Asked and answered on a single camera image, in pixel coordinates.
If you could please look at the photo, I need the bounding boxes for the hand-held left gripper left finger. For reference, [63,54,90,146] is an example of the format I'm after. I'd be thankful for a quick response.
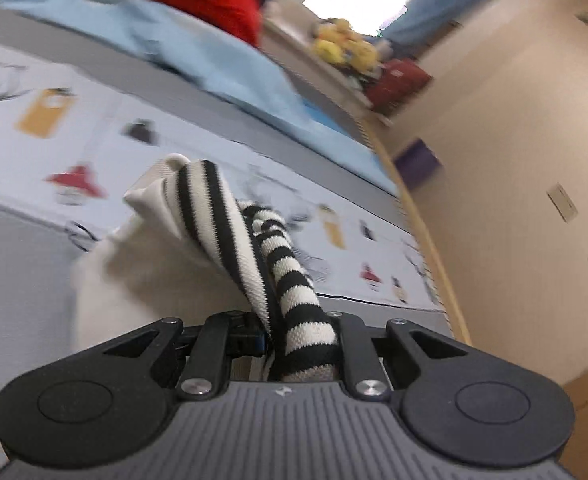
[101,310,267,402]

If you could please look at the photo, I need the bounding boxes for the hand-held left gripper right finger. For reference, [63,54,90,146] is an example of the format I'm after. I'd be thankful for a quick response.
[326,311,472,402]

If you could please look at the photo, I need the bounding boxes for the black white striped garment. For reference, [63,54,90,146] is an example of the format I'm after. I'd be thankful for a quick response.
[71,152,342,383]

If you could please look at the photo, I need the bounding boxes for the purple box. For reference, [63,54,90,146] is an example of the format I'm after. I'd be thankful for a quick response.
[394,139,442,192]

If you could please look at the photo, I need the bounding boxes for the white printed blanket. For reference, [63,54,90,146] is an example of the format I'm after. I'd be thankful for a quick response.
[0,37,447,311]

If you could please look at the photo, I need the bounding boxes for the red bag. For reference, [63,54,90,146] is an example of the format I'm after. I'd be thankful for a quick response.
[364,57,432,113]

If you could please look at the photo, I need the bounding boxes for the beige window ledge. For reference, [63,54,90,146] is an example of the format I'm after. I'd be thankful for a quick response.
[261,2,392,126]

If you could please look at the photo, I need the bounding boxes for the light blue cloth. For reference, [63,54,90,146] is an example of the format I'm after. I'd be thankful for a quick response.
[0,0,399,196]

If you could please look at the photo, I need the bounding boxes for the yellow plush toy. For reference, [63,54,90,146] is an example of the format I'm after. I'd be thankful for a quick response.
[311,17,379,71]

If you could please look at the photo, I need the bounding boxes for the blue curtain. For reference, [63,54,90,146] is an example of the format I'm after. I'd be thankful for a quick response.
[381,0,512,48]

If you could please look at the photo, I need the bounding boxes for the wooden bed frame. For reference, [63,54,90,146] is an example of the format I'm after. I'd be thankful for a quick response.
[364,120,472,346]

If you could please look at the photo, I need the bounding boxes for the beige wall socket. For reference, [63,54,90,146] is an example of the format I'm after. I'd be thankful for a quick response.
[546,182,581,223]

